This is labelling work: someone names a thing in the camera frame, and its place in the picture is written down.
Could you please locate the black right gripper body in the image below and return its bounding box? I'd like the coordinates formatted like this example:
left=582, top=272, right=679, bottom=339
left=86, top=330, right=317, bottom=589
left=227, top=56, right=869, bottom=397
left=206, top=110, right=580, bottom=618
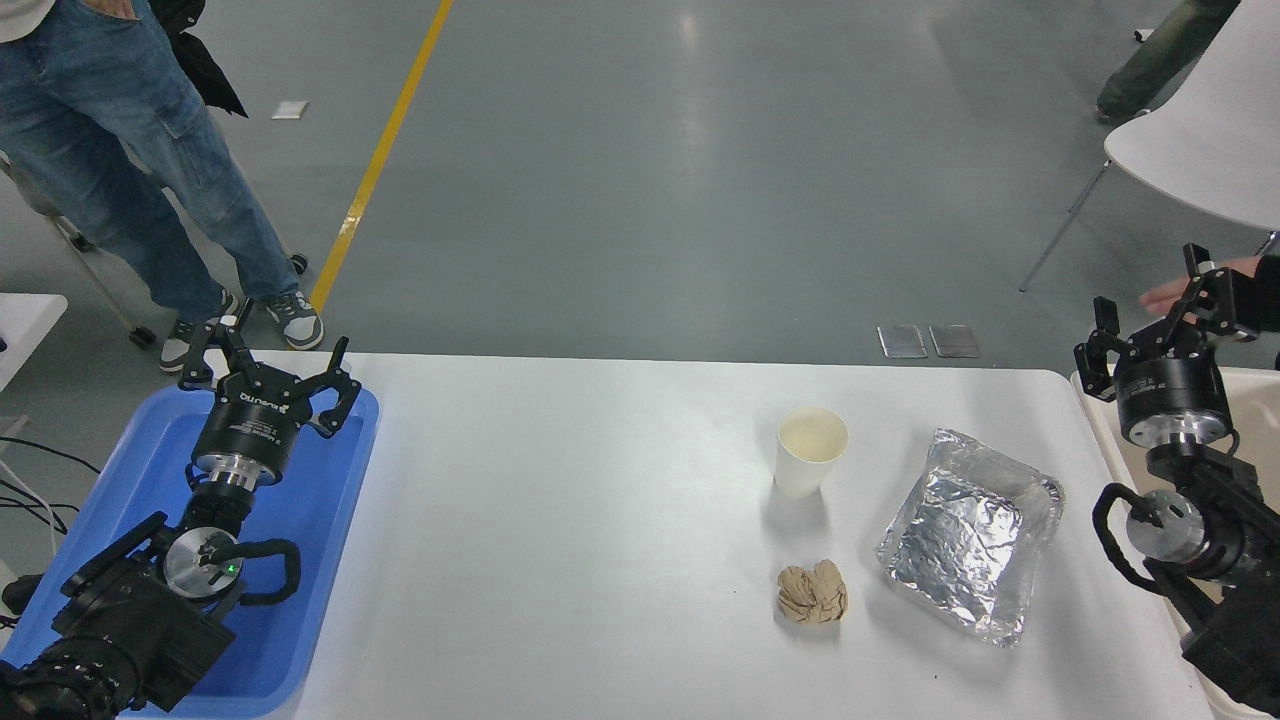
left=1112, top=338, right=1233, bottom=433

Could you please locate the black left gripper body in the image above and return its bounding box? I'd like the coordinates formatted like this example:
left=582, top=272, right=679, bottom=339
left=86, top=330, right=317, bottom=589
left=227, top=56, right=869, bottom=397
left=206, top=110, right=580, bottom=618
left=191, top=371, right=314, bottom=473

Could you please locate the white paper cup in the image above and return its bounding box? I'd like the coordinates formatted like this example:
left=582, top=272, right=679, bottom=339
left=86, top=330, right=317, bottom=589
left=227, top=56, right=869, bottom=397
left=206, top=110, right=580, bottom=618
left=774, top=406, right=850, bottom=499

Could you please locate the person's hand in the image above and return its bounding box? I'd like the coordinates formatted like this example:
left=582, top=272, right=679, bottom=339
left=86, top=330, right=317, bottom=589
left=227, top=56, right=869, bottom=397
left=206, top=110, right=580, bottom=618
left=1140, top=256, right=1263, bottom=317

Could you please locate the person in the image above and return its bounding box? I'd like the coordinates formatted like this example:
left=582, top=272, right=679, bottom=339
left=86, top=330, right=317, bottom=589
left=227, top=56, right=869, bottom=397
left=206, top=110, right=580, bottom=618
left=0, top=0, right=326, bottom=373
left=1095, top=0, right=1241, bottom=123
left=1140, top=230, right=1280, bottom=341

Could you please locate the large pale bin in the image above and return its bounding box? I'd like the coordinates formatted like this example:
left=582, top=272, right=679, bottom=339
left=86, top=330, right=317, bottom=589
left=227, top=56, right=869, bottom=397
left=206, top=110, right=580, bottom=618
left=1070, top=365, right=1280, bottom=720

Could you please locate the blue plastic tray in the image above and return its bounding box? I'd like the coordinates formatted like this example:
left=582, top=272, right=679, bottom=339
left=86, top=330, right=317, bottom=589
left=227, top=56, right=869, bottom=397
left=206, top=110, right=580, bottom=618
left=0, top=385, right=381, bottom=719

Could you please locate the grey wheeled chair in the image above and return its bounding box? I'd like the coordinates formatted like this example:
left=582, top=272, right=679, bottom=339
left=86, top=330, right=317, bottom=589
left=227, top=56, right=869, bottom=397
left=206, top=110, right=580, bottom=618
left=0, top=150, right=309, bottom=351

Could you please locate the white chair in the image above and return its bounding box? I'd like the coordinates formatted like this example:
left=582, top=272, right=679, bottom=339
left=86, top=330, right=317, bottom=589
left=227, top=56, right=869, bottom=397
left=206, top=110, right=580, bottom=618
left=1019, top=0, right=1280, bottom=293

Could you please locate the small white table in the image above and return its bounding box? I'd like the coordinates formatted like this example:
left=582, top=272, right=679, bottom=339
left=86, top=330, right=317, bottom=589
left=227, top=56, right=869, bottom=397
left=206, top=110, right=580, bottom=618
left=0, top=293, right=69, bottom=393

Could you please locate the silver foil tray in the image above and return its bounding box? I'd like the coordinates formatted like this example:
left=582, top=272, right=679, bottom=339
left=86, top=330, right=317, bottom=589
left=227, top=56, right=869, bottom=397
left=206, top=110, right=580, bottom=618
left=876, top=428, right=1066, bottom=648

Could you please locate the black jacket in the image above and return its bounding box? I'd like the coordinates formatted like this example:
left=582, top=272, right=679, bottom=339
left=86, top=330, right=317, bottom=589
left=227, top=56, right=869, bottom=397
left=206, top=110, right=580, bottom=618
left=150, top=0, right=249, bottom=119

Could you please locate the small black floor object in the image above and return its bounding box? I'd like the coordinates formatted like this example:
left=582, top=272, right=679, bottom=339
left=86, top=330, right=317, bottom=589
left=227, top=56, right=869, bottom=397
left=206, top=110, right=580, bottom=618
left=0, top=572, right=46, bottom=617

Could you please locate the crumpled tan paper ball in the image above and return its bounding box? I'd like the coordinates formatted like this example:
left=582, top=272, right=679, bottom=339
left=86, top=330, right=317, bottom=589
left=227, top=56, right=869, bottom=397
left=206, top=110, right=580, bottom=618
left=777, top=559, right=849, bottom=626

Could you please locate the black floor cable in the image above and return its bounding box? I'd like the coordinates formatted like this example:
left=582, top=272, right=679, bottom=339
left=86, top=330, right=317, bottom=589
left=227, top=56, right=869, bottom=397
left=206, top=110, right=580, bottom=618
left=0, top=480, right=81, bottom=536
left=0, top=436, right=103, bottom=477

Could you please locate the white floor cable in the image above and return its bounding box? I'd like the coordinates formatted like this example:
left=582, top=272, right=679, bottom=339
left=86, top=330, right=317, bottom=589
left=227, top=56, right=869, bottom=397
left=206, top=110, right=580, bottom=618
left=0, top=458, right=63, bottom=557

